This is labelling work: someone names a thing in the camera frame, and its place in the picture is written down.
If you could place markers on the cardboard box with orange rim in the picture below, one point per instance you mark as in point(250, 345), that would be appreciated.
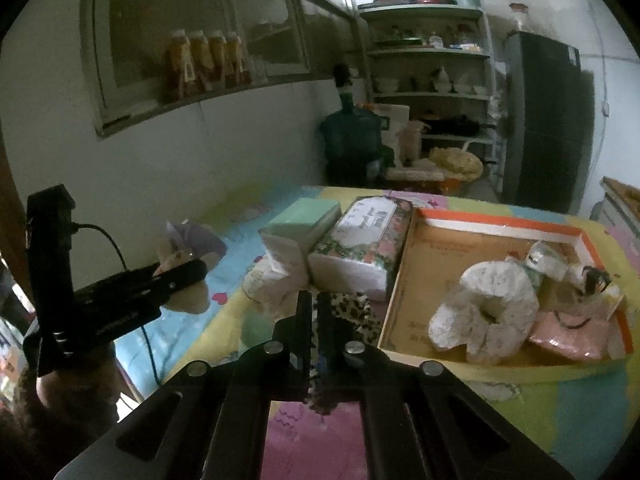
point(430, 270)

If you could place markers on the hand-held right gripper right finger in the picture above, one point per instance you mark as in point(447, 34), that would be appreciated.
point(327, 345)

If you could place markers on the flat dark pan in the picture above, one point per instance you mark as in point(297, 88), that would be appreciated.
point(392, 1)

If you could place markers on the green tissue box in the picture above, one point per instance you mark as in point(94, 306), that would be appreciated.
point(300, 212)

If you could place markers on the pink pouch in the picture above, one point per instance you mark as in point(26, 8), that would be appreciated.
point(575, 340)

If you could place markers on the clear packet with green label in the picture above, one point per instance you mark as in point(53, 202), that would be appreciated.
point(545, 260)

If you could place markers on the cream cloth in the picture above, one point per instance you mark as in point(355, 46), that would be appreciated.
point(272, 285)

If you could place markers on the purple fabric flower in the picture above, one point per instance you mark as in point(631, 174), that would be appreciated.
point(200, 240)

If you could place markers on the row of glass jars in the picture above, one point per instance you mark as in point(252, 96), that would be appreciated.
point(430, 40)

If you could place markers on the leopard print cloth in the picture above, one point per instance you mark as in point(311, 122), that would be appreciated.
point(357, 312)

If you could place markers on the row of white bowls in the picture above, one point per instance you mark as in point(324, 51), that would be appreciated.
point(430, 85)

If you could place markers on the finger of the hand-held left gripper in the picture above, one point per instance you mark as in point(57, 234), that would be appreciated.
point(165, 280)

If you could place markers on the person's left forearm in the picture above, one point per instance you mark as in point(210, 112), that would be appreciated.
point(50, 445)

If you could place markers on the black white packaged scrunchie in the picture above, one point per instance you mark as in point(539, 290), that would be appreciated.
point(595, 280)

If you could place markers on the dark grey refrigerator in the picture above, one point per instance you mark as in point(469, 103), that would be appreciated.
point(545, 125)

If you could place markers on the hanging plastic bags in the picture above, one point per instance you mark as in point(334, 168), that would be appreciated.
point(496, 110)

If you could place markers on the black water pump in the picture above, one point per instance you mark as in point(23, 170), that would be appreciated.
point(342, 85)

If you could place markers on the person's left hand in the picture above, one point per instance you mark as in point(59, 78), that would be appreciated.
point(75, 385)

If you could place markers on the orange juice bottle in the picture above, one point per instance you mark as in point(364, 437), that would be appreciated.
point(237, 60)
point(180, 67)
point(220, 60)
point(202, 62)

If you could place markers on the large water jug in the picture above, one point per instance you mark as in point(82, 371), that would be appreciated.
point(350, 135)

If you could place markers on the basket of flatbread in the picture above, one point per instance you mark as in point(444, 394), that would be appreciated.
point(455, 162)

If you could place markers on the aluminium frame glass window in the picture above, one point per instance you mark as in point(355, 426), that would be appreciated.
point(150, 25)

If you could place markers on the white bag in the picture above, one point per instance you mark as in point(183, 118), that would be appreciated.
point(392, 120)

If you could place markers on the floral tissue pack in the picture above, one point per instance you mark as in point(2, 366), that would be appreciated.
point(350, 270)

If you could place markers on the black wok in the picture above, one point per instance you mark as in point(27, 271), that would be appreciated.
point(455, 126)

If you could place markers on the white metal shelf unit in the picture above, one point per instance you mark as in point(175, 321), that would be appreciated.
point(425, 52)

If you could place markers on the glass jar with red lid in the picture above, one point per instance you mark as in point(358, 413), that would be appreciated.
point(519, 19)

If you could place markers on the wooden stool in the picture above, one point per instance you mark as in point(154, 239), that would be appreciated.
point(415, 174)

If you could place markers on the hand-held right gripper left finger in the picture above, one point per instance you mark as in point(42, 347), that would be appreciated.
point(300, 340)

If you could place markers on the orange plastic basin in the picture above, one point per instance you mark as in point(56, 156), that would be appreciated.
point(451, 186)

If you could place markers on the translucent plastic pitcher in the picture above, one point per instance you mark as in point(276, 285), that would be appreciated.
point(414, 142)

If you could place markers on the kitchen counter cabinet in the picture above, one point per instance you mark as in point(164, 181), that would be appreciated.
point(617, 220)

